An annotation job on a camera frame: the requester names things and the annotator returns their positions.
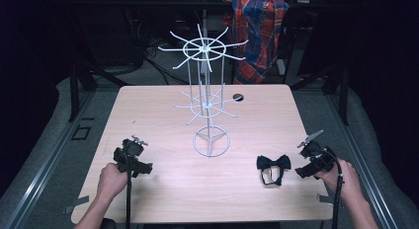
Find white wire display rack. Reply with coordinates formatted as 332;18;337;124
157;23;250;158

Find person's left hand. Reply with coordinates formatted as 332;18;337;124
96;162;129;201

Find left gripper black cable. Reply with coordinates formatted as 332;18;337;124
124;145;134;229

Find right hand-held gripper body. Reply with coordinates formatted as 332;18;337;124
293;141;337;180

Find black metal stand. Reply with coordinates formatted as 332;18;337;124
290;60;350;126
67;57;129;122

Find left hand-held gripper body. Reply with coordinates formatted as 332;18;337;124
113;138;154;179

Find plaid checked bag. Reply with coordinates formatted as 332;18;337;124
222;0;291;86

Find black bow tie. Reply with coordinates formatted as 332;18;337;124
256;153;293;188

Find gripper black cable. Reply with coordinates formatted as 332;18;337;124
320;146;345;229
124;145;134;229

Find black floor cables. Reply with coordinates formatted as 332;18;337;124
131;35;191;86

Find person's right hand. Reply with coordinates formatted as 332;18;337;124
315;158;363;203

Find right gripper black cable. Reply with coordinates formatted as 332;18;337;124
320;146;345;229

